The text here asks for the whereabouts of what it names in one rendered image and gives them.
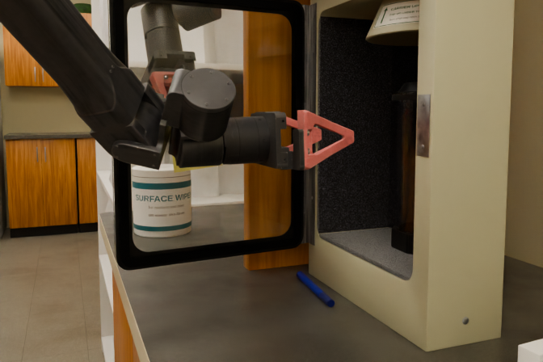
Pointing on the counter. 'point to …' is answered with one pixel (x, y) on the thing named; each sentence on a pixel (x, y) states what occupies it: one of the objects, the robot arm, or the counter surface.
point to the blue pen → (315, 289)
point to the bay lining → (359, 124)
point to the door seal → (127, 163)
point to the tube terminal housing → (440, 146)
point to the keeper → (423, 125)
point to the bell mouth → (397, 21)
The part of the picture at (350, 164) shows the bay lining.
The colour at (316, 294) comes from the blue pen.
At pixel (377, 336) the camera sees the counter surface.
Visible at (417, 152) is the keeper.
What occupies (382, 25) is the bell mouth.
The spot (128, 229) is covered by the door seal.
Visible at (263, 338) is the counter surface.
